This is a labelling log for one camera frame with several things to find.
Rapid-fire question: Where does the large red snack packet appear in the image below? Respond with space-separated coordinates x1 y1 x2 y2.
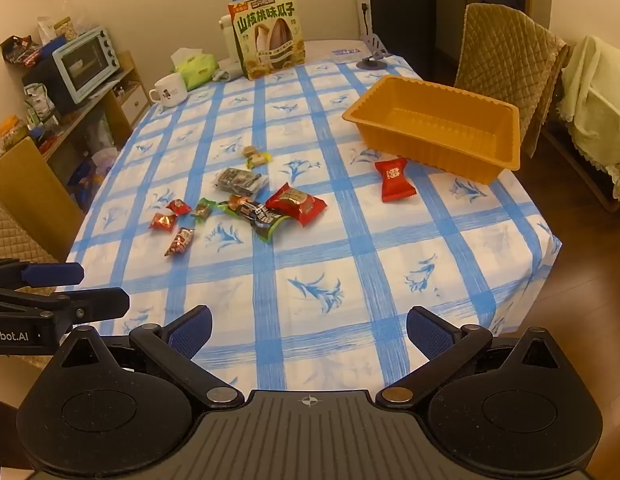
265 182 329 227

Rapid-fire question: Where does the blue toaster oven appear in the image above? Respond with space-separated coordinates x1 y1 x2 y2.
50 26 121 104

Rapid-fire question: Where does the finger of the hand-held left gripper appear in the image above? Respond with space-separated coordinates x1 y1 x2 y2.
0 288 131 322
0 258 85 288

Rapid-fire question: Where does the wooden shelf cabinet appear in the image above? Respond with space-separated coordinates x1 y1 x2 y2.
20 50 151 213

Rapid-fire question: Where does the orange snack jar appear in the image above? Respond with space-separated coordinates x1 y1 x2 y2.
0 115 29 155

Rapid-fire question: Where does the sunflower seed box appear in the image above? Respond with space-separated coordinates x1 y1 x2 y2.
227 0 307 81

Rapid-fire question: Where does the wooden chair with quilted cushion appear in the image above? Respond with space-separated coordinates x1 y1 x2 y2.
0 136 86 267

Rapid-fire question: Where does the sofa with pale green cover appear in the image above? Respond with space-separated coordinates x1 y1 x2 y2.
541 35 620 212

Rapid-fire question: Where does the green tissue pack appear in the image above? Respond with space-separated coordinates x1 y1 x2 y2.
170 48 220 92

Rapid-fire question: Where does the orange plastic tray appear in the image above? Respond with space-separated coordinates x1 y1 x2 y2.
342 75 522 186

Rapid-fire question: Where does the dark red snack bag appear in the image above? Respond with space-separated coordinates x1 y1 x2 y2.
0 35 42 67

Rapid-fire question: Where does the blue checked tablecloth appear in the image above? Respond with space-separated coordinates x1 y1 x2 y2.
65 52 563 392

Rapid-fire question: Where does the red packet with white label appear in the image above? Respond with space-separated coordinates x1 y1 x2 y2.
374 157 419 204

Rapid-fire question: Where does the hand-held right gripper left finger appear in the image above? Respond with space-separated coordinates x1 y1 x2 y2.
55 305 243 409

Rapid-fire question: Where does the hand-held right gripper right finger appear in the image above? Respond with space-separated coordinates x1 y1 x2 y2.
377 306 566 407

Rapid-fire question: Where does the orange-green snack packet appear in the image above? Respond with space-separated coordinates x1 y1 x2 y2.
217 194 294 244

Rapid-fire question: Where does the grey snack packet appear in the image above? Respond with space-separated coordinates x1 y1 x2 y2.
214 167 264 197

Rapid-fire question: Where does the white mug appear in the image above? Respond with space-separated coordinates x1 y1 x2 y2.
149 72 187 107

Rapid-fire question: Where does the white thermos bottle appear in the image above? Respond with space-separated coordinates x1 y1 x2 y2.
218 13 242 65

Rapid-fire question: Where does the chair with quilted cover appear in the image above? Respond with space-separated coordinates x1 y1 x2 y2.
454 3 572 159

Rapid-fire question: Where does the brown-red striped candy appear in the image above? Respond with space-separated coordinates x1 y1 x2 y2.
163 228 196 257

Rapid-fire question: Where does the white green snack bag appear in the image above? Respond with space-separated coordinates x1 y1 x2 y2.
23 82 59 127

